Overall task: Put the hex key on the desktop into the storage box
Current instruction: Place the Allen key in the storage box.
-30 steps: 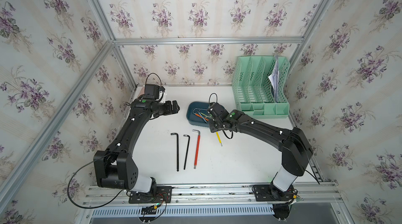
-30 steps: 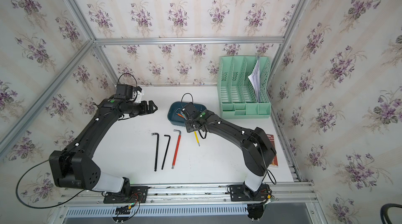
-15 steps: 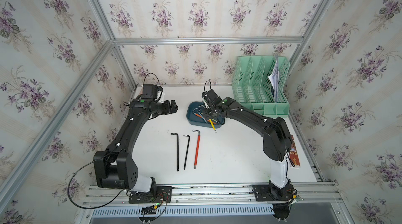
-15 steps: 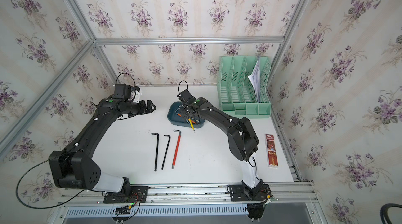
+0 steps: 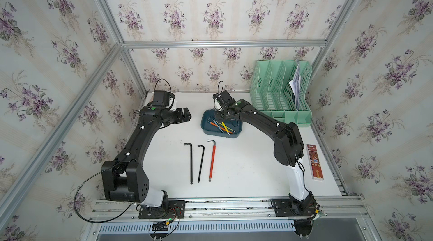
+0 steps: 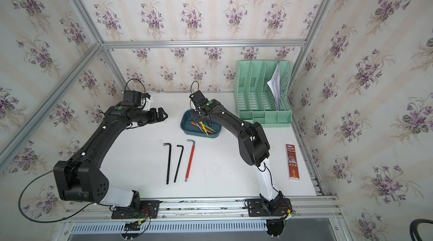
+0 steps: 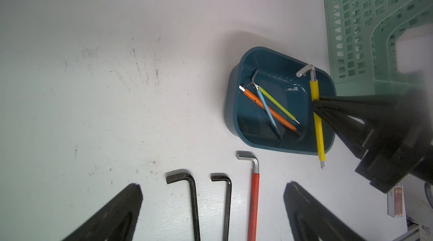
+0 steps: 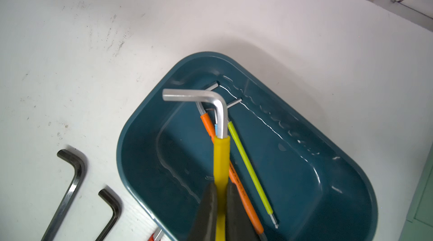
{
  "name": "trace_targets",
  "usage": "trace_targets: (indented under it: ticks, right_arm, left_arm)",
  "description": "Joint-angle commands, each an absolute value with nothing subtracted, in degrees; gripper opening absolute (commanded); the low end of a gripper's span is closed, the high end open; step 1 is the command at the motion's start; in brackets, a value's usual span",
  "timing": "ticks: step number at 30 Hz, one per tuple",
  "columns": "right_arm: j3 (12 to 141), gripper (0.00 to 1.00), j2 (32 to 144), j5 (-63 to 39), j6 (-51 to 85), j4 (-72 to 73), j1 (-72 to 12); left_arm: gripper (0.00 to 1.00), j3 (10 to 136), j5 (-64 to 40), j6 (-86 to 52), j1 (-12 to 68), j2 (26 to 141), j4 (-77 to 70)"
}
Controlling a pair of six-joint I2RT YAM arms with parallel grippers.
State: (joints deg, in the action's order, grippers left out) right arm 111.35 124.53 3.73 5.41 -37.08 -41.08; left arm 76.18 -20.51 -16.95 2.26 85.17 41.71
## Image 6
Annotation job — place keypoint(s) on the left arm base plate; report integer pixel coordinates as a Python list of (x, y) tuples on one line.
[(146, 208)]

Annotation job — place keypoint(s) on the long black hex key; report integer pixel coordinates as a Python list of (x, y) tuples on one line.
[(169, 145)]

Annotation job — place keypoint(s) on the red hex key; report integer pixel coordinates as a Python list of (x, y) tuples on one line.
[(190, 158)]

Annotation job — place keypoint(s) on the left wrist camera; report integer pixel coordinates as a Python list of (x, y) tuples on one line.
[(135, 99)]

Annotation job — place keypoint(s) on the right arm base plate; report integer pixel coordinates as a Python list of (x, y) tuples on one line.
[(259, 207)]

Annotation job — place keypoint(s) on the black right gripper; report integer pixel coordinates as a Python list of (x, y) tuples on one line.
[(196, 118)]

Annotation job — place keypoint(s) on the aluminium rail frame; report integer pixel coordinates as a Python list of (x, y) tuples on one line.
[(201, 215)]

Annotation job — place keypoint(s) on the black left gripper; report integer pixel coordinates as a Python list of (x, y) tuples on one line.
[(153, 117)]

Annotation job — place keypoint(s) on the red flat package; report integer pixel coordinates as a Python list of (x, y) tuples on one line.
[(293, 168)]

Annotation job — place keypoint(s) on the small circuit board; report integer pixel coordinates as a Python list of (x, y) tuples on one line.
[(133, 227)]

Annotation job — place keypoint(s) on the papers in file organizer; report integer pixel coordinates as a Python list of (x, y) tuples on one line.
[(274, 85)]

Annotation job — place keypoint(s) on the short black hex key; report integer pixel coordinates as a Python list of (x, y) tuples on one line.
[(179, 162)]

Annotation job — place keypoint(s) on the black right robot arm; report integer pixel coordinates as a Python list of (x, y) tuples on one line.
[(253, 143)]

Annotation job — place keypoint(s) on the green mesh file organizer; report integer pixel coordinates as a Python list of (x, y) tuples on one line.
[(254, 101)]

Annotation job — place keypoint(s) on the teal plastic storage box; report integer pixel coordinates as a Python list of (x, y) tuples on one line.
[(189, 129)]

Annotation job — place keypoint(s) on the orange hex key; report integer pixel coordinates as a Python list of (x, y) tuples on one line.
[(200, 128)]

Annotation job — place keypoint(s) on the yellow hex key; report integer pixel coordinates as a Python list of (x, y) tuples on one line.
[(203, 127)]

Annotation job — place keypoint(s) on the lime green hex key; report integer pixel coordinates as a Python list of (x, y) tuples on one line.
[(208, 128)]

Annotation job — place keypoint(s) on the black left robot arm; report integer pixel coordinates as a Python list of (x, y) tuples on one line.
[(80, 179)]

